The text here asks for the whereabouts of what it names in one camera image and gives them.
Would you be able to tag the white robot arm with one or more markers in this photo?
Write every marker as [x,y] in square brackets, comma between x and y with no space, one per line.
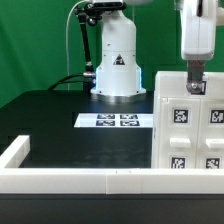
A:
[118,77]

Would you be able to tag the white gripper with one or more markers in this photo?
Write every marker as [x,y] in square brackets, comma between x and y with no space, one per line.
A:
[198,21]

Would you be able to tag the white U-shaped workspace fence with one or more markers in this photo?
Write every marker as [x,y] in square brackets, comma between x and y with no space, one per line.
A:
[14,179]

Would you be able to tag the white cabinet top block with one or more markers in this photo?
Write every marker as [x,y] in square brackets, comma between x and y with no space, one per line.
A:
[172,84]

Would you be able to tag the white cabinet body box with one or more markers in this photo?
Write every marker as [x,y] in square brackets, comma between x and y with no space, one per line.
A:
[157,128]

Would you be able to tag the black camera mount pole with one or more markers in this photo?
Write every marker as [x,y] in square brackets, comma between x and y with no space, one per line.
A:
[90,15]

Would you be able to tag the white marker base plate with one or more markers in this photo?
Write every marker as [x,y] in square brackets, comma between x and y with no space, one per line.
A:
[113,120]

